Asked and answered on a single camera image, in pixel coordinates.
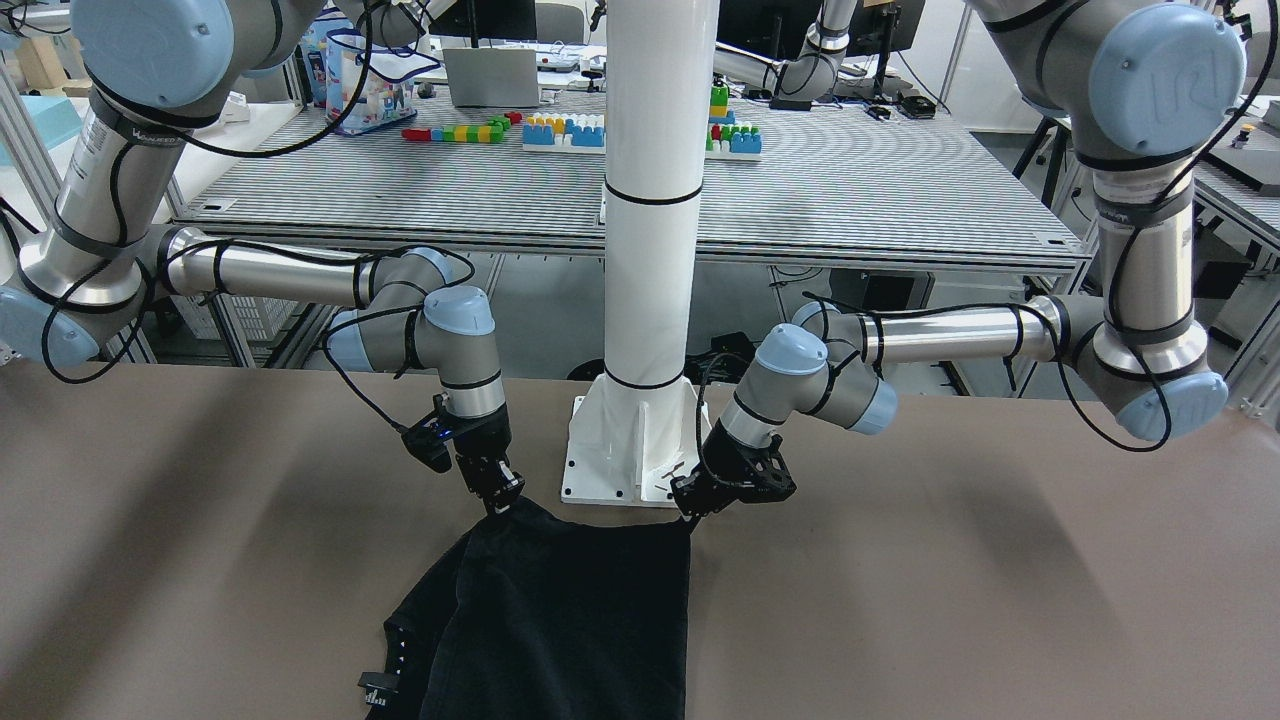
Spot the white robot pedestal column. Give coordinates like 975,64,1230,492
561,1,719,507

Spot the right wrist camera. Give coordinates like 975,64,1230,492
401,415,453,474

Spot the colourful block row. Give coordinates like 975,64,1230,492
401,111,524,145

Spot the striped background table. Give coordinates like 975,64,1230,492
179,100,1092,293

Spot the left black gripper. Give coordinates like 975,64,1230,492
684,425,797,530

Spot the silver laptop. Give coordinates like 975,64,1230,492
442,47,540,109

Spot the black cable bundle on floor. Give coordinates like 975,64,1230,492
568,332,801,386

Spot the transparent toy bag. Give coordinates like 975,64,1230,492
324,28,442,136

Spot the green blue block set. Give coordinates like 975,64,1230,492
704,83,764,161

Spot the black t-shirt with logo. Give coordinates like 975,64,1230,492
358,498,695,719

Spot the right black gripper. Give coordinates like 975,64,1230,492
453,413,525,516

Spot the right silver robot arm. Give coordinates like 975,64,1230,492
3,1,524,514

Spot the white plastic basket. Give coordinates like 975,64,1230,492
172,296,298,342

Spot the blue white block set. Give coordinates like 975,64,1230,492
521,113,605,155

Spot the computer box under table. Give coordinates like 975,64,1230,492
861,272,934,313

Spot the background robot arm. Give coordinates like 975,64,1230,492
713,1,859,106

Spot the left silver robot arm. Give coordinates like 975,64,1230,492
671,1,1247,520

